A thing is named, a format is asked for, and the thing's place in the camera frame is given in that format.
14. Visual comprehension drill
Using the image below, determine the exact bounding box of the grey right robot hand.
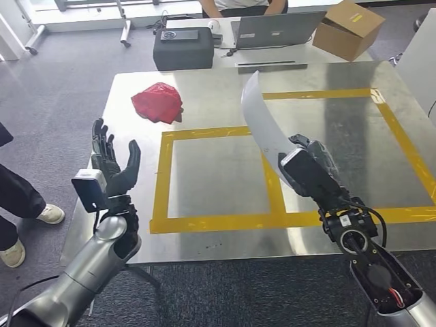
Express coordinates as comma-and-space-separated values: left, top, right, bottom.
287, 134, 342, 186

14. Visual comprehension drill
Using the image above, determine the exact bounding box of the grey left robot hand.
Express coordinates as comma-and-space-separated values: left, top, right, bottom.
91, 118, 142, 198

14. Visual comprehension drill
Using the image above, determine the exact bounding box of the white curved plastic part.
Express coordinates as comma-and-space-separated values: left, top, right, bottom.
241, 70, 302, 187

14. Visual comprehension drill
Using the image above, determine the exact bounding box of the steel workbench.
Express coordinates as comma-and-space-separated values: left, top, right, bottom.
59, 61, 436, 317

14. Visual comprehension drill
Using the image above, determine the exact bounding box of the yellow tape grid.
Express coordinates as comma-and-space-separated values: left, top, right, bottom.
149, 88, 436, 234

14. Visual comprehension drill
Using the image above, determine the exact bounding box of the red plastic bag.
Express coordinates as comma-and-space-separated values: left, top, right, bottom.
130, 82, 184, 125

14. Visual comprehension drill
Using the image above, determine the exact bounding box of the black flat strip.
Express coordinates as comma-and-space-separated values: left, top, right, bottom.
237, 60, 296, 67

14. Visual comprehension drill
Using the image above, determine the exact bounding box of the brown cardboard box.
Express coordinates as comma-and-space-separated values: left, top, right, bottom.
312, 0, 385, 63

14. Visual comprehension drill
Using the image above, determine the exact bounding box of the grey laptop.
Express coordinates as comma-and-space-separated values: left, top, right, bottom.
231, 11, 327, 50

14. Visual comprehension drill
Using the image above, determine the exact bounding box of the white stand leg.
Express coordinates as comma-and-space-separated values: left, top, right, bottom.
115, 0, 131, 48
0, 13, 47, 62

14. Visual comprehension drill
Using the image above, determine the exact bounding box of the black hard case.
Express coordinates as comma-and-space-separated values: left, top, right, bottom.
153, 27, 214, 72

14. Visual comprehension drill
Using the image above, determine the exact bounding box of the white panel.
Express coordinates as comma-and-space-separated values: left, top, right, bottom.
395, 9, 436, 127

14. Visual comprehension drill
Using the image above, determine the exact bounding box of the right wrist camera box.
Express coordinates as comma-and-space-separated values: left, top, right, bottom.
277, 148, 343, 204

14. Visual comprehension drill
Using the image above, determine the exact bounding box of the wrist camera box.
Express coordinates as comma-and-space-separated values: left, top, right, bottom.
277, 148, 343, 204
72, 169, 108, 213

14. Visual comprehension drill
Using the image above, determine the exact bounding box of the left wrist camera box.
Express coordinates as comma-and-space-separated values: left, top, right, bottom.
72, 169, 108, 213

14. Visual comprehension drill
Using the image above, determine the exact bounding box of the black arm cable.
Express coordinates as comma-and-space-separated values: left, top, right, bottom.
7, 275, 60, 327

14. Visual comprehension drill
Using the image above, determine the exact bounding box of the black cable bundle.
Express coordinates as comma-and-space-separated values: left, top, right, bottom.
146, 10, 171, 36

